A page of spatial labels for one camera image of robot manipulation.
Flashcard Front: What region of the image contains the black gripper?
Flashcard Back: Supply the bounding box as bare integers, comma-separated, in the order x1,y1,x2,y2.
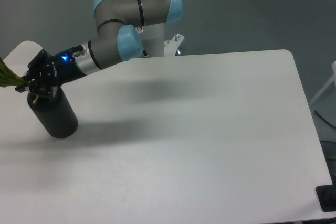
15,49,86,99

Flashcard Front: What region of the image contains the red tulip bouquet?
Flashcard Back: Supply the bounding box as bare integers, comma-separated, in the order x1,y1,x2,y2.
1,59,32,93

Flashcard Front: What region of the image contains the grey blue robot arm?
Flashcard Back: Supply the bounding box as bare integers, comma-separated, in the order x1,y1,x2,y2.
16,0,183,99

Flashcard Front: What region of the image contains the black ribbed cylinder vase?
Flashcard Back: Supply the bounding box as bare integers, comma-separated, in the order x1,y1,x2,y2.
27,88,78,138

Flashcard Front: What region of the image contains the white chair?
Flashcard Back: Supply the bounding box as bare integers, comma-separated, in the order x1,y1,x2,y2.
4,40,43,77

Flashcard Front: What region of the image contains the black device at table edge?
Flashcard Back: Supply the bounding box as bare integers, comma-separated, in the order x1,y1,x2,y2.
316,185,335,212

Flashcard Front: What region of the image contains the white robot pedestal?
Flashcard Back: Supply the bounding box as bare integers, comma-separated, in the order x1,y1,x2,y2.
136,23,185,58

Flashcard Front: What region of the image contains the black cable on floor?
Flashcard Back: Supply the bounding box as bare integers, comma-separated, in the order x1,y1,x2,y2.
314,110,336,128

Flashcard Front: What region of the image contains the white furniture frame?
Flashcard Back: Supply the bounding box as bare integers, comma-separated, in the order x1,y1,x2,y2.
309,61,335,108

